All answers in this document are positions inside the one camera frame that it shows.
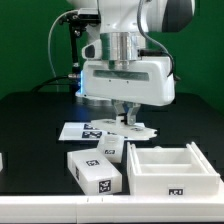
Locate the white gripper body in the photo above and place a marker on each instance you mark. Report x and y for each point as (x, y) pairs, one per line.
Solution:
(146, 81)

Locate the white table border frame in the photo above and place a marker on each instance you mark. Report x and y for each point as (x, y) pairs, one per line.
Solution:
(112, 209)

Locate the white part at left edge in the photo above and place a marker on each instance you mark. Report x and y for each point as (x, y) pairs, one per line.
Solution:
(1, 162)

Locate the white cabinet door panel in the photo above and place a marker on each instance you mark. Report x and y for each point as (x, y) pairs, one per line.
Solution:
(120, 128)

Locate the white cabinet body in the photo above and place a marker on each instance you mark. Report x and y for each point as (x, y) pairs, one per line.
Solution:
(170, 172)

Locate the black camera stand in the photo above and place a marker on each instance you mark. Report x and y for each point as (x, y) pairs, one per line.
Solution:
(78, 23)

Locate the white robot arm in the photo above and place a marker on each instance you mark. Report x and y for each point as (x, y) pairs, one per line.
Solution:
(121, 61)

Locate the white flat marker sheet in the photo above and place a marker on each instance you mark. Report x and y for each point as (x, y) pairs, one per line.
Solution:
(80, 131)

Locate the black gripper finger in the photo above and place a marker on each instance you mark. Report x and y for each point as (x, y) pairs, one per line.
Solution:
(119, 108)
(133, 109)

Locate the white rectangular cabinet box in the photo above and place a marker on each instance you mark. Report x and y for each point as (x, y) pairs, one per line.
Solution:
(94, 173)

